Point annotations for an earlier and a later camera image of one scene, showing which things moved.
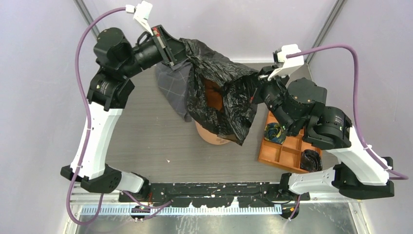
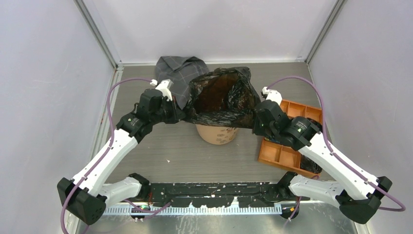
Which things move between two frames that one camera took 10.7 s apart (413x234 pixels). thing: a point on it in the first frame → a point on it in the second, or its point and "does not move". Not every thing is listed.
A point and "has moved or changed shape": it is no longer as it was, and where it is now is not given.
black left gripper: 170,48 → 178,115
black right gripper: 262,83 → 256,129
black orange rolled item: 310,161 does not move
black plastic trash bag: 237,81 has moved or changed shape
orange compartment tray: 287,155 does not move
